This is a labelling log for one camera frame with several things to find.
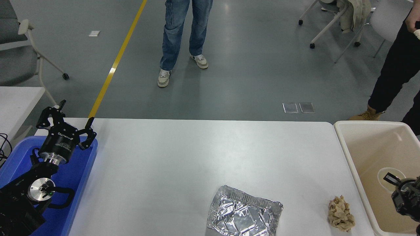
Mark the crinkled silver foil tray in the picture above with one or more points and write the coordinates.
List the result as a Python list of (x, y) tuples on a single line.
[(242, 216)]

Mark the tan paper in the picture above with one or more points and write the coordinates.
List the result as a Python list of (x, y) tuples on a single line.
[(341, 214)]

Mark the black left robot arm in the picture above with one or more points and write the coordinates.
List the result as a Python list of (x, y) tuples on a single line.
[(16, 213)]

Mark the beige jacket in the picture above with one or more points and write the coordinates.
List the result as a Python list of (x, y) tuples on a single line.
[(354, 13)]

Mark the white table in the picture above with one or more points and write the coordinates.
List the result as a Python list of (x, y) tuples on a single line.
[(16, 101)]

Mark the person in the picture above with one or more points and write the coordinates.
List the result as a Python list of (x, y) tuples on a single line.
[(174, 36), (393, 75)]

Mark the white paper cup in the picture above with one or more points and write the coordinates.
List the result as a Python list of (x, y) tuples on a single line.
[(382, 182)]

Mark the pale rice snack bar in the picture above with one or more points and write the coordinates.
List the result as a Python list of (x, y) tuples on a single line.
[(417, 34)]

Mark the silver floor plate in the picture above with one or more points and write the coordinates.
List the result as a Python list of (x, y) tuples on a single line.
[(306, 108), (290, 108)]

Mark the white plastic chair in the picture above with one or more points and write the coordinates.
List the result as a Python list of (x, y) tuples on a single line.
[(390, 19)]

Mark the person's right hand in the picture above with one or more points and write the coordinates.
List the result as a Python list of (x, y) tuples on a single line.
[(414, 20)]

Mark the blue plastic tray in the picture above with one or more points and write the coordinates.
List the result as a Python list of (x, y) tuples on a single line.
[(80, 170)]

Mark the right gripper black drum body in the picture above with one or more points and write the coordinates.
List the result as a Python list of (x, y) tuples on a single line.
[(406, 187)]

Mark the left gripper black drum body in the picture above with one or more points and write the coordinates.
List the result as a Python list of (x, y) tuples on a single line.
[(60, 146)]

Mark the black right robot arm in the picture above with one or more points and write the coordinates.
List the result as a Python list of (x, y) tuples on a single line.
[(407, 205)]

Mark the grey office chair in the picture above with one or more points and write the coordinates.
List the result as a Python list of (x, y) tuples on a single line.
[(16, 62)]

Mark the large pale plastic bin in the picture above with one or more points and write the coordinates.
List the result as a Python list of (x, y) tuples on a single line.
[(361, 144)]

